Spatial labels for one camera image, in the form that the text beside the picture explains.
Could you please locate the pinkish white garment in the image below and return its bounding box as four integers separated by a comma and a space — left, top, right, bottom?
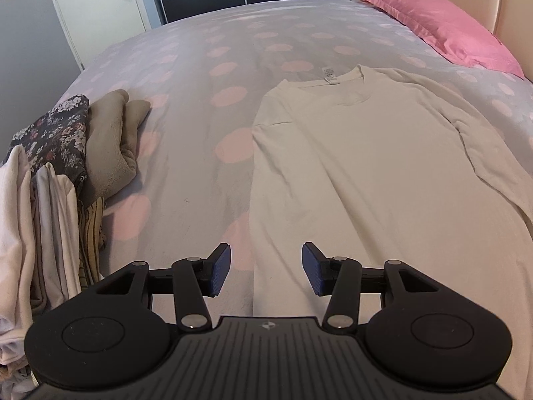
0, 145, 38, 384

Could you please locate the pink pillow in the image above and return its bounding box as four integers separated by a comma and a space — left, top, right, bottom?
360, 0, 526, 80

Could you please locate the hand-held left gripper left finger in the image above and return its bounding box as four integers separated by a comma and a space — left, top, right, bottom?
89, 243, 232, 334

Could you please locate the grey pink-dotted bed sheet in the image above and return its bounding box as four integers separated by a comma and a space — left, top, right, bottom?
54, 0, 533, 326

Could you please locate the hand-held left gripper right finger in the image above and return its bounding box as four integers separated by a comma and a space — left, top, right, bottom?
301, 242, 444, 334

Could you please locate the yellow striped garment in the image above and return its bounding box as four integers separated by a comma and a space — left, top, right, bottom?
77, 196, 108, 286

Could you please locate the beige fleece folded garment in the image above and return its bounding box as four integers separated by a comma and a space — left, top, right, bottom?
81, 89, 151, 198

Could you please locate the dark floral folded garment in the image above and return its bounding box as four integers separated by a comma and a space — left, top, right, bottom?
2, 95, 90, 201

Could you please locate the white door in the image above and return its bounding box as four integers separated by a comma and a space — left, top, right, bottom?
44, 0, 153, 71

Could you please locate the cream long-sleeve shirt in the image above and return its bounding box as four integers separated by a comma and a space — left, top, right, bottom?
249, 64, 533, 321

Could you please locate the beige padded headboard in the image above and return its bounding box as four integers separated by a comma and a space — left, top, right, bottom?
433, 0, 533, 84

